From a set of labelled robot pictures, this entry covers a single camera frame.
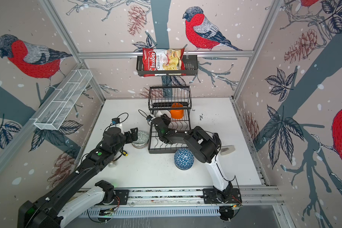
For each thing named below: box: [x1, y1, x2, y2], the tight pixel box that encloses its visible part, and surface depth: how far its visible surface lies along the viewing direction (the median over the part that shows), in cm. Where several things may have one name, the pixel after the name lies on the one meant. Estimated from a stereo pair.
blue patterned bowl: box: [174, 148, 195, 171], surface depth 83 cm
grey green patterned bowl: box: [131, 131, 150, 149], surface depth 91 cm
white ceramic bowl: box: [156, 110, 163, 118], surface depth 99 cm
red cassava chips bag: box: [142, 47, 187, 77], surface depth 90 cm
